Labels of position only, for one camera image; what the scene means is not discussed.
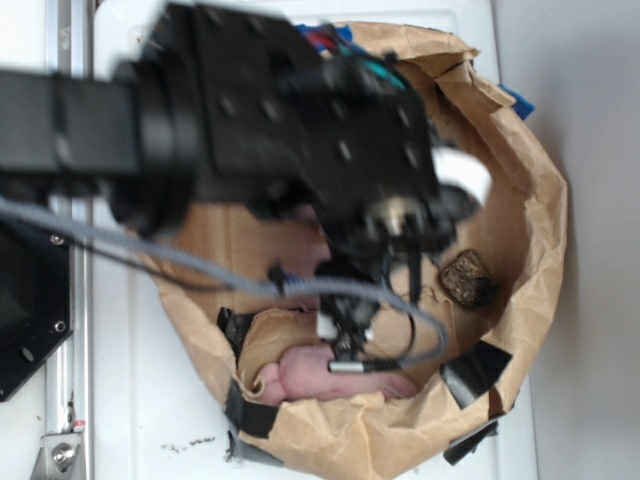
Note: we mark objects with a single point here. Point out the metal corner bracket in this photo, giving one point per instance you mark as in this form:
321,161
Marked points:
60,457

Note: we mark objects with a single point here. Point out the pink plush bunny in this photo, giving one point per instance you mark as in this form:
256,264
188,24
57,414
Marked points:
302,373

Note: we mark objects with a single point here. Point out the blue tape piece right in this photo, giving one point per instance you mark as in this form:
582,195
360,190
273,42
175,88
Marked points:
523,107

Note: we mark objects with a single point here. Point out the aluminium rail frame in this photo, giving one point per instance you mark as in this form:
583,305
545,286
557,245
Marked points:
69,383

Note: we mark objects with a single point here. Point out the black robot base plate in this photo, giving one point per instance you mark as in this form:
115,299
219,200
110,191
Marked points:
35,302

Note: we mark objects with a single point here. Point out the brown paper bag enclosure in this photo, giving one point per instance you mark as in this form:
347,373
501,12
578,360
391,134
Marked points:
520,235

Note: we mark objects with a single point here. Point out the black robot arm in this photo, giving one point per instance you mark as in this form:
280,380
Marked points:
83,137

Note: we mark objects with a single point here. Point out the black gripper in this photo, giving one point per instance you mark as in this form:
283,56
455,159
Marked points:
267,121

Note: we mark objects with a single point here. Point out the dark brown rock block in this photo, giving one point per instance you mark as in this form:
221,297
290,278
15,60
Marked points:
468,280

